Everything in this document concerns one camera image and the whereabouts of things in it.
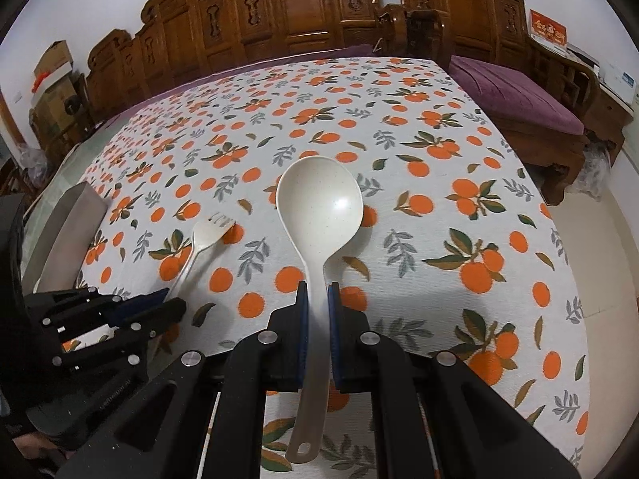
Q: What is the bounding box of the white plastic fork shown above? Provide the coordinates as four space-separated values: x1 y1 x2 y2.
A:
166 212 236 301

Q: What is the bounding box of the large white plastic spoon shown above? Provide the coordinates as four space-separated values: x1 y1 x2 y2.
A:
276 156 363 464

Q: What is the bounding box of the steel utensil tray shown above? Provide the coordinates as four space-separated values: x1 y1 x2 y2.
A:
22 182 107 295

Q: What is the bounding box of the orange print tablecloth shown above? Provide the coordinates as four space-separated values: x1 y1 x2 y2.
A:
76 57 589 478

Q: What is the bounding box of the cardboard boxes stack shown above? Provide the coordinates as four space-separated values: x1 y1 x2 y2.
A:
29 40 94 166

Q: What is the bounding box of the purple seat cushion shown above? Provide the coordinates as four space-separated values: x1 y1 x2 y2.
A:
448 55 584 135

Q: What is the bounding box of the red sign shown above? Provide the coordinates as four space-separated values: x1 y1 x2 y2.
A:
530 10 568 50

